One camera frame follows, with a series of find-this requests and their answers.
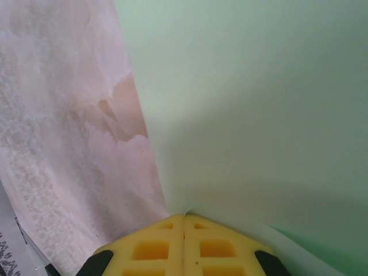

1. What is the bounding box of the light green paper sheet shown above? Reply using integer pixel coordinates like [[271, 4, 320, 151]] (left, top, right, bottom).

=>
[[114, 0, 368, 276]]

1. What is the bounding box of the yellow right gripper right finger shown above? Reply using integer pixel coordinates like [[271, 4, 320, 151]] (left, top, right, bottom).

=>
[[183, 213, 291, 276]]

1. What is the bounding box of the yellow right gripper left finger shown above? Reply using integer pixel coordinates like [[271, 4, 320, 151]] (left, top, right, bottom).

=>
[[77, 213, 185, 276]]

